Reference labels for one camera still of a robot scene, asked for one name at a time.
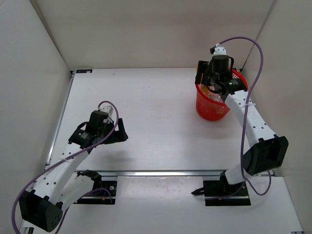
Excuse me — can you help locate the orange juice bottle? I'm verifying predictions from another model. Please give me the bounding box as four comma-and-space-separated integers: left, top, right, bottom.
200, 73, 209, 96

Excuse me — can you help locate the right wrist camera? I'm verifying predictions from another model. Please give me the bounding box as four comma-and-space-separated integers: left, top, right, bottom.
210, 44, 227, 56

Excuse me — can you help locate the red mesh plastic bin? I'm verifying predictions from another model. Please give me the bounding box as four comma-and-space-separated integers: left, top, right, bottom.
195, 68, 249, 121

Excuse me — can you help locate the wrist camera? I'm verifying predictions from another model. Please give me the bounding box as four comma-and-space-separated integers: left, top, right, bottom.
210, 44, 227, 56
97, 105, 114, 119

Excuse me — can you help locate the clear crushed bottle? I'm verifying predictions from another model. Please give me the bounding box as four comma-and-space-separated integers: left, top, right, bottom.
208, 91, 224, 103

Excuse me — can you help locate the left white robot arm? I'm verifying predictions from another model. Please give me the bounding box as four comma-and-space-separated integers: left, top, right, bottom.
19, 110, 128, 233

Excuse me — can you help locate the aluminium table edge rail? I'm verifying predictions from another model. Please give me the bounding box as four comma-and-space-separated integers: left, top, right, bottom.
69, 170, 275, 177

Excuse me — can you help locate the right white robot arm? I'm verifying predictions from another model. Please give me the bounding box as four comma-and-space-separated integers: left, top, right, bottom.
195, 55, 289, 195

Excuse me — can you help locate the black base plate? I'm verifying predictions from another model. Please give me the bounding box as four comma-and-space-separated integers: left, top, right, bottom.
191, 180, 251, 207
76, 176, 117, 205

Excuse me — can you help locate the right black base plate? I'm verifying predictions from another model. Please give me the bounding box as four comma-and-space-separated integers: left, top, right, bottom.
191, 180, 251, 207

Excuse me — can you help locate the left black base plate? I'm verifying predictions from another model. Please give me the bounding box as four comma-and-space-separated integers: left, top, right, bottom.
76, 176, 117, 205

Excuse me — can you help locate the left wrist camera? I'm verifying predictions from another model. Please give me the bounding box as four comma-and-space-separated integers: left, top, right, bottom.
97, 105, 114, 119

